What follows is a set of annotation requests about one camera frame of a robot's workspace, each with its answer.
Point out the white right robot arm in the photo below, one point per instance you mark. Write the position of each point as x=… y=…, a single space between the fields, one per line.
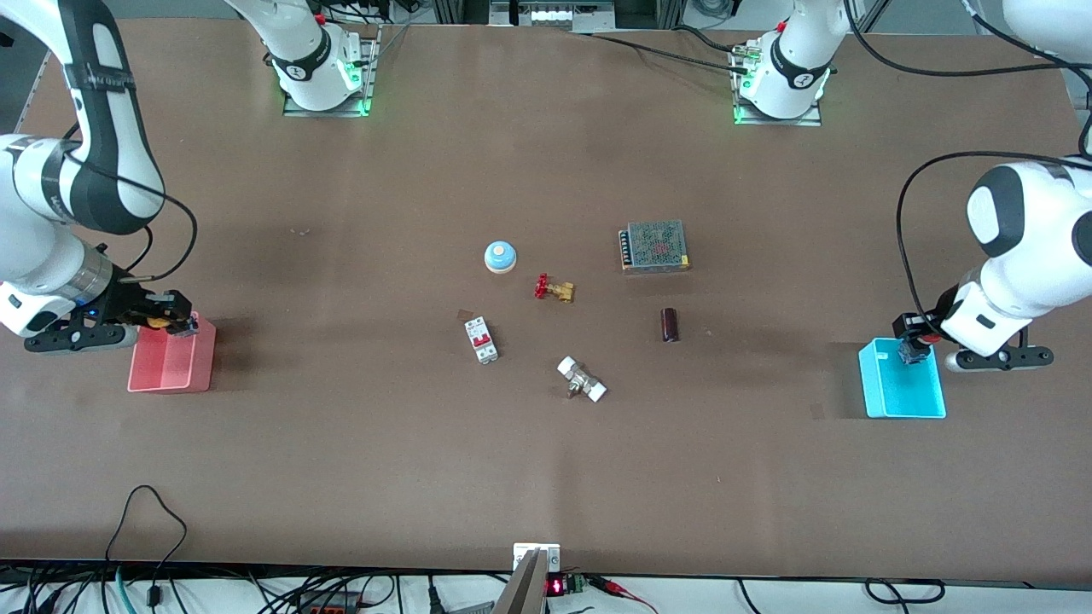
x=102 y=128

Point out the metal mesh power supply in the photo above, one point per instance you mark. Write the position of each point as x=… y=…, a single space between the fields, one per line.
x=655 y=246

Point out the grey camera pole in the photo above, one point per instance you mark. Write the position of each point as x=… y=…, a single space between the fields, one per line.
x=522 y=588

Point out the white red circuit breaker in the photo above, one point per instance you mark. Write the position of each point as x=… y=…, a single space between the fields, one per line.
x=481 y=338

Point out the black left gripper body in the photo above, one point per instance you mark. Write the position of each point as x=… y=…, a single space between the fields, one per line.
x=936 y=316

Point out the red LED display module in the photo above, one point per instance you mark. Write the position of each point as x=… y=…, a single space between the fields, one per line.
x=565 y=585

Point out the white-capped metal fitting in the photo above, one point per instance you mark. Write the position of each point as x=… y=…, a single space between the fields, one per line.
x=582 y=380

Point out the pink plastic box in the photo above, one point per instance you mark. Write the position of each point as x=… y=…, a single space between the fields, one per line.
x=171 y=367

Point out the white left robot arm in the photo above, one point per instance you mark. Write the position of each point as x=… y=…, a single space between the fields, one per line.
x=1024 y=281

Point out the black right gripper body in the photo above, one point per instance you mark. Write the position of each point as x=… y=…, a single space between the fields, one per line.
x=126 y=300

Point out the cyan plastic box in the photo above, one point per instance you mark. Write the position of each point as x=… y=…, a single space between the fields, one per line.
x=903 y=388

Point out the white metal bracket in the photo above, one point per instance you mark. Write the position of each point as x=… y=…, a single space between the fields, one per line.
x=550 y=556

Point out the red clip lead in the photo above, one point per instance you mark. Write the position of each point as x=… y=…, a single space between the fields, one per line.
x=623 y=590

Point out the dark cylindrical capacitor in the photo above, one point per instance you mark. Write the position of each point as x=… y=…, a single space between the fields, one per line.
x=670 y=324

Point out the blue dome button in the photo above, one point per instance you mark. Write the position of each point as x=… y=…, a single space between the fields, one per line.
x=500 y=256

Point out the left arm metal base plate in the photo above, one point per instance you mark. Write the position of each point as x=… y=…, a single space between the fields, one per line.
x=810 y=119

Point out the yellow push button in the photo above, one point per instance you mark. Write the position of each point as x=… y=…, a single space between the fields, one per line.
x=159 y=321

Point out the red push button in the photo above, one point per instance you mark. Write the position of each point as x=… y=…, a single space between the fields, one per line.
x=917 y=351

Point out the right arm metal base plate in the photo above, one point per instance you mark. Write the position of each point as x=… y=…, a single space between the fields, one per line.
x=368 y=81

